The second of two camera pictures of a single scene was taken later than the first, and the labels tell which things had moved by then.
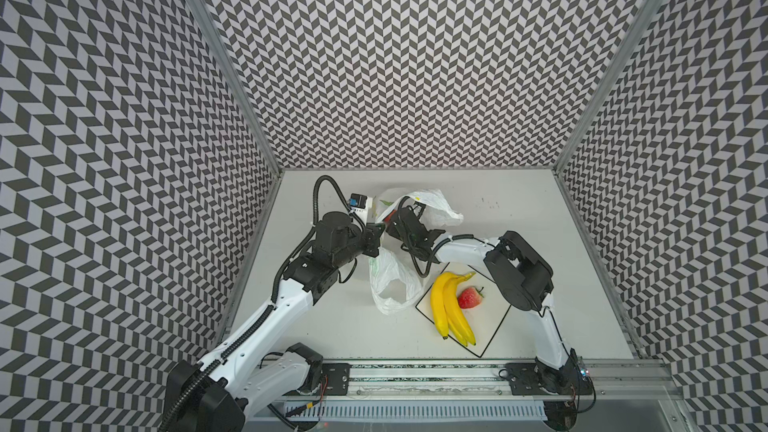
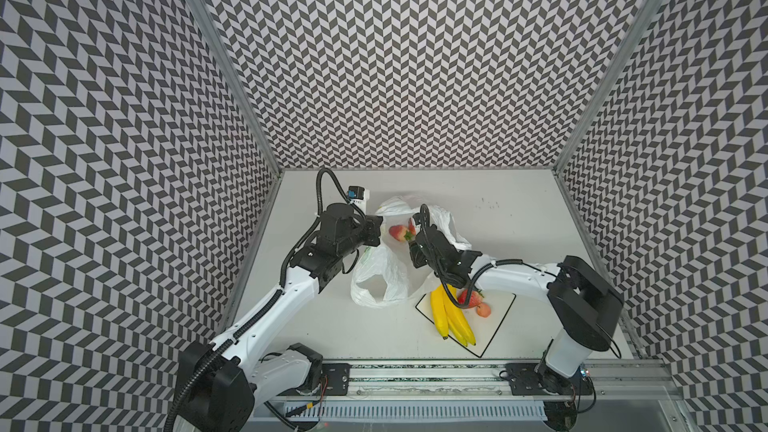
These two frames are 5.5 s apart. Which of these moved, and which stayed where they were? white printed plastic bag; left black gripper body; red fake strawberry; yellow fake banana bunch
Moved: white printed plastic bag
Stayed: red fake strawberry; left black gripper body; yellow fake banana bunch
